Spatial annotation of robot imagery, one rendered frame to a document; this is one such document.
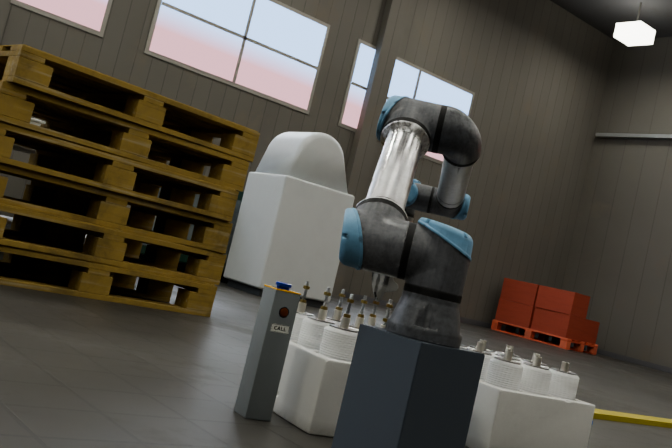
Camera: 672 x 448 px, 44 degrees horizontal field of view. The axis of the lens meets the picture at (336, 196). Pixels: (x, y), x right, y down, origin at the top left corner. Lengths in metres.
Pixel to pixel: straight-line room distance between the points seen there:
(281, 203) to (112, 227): 3.23
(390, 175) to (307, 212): 5.39
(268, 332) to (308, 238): 5.18
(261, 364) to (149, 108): 2.14
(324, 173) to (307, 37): 3.85
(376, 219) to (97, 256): 2.40
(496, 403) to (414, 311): 0.78
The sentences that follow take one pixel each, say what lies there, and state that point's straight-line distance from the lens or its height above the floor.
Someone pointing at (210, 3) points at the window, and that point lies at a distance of 10.14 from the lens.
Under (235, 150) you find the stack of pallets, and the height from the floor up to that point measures 0.85.
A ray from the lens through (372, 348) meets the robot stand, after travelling 1.64.
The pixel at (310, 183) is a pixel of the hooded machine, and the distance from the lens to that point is 7.15.
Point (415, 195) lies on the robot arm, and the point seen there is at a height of 0.64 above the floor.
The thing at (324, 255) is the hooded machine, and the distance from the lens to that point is 7.30.
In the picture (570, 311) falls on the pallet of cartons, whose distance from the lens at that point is 12.57.
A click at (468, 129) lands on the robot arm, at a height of 0.78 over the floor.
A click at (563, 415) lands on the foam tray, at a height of 0.14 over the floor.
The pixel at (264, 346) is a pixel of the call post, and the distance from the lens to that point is 2.02.
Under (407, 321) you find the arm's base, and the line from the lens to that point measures 1.61.
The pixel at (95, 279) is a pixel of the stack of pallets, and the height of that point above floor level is 0.09.
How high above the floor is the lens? 0.40
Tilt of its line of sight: 5 degrees up
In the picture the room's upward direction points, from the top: 13 degrees clockwise
